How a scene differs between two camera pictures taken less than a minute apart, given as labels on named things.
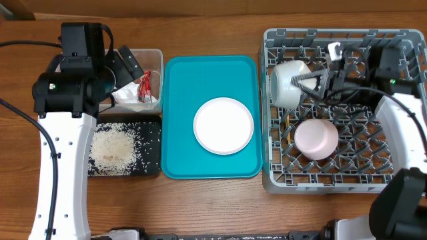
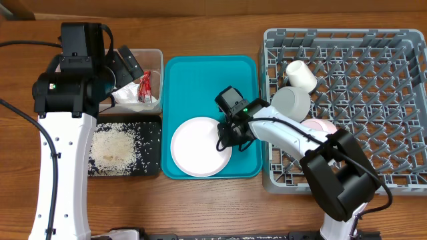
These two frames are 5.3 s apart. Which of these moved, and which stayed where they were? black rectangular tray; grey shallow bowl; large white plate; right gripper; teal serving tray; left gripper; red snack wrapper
Moved: grey shallow bowl; right gripper; large white plate
Stayed: red snack wrapper; left gripper; teal serving tray; black rectangular tray
